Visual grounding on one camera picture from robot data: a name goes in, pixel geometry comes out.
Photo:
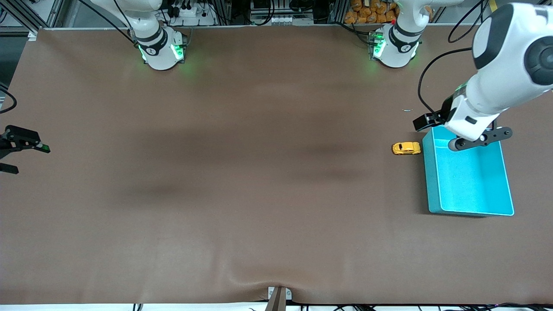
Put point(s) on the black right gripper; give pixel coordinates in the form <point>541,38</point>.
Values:
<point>16,139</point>

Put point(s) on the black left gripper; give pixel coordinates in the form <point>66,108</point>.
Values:
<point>443,111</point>

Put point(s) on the yellow beetle toy car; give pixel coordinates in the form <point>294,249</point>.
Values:
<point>406,148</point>

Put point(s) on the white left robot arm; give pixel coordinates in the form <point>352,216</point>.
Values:
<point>501,86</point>

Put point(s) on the teal plastic bin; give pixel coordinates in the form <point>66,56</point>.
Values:
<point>471,185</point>

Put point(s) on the orange snack packs pile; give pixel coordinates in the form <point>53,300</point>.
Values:
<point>371,11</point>

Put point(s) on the brown table mat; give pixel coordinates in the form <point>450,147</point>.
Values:
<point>276,181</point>

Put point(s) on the white terminal strip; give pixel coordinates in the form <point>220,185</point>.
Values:
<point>287,20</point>

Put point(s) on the white power strip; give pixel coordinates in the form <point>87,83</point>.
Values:
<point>190,13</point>

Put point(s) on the metal table clamp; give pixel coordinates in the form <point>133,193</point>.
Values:
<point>278,298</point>

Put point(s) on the aluminium frame rail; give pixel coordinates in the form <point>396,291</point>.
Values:
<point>17,29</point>

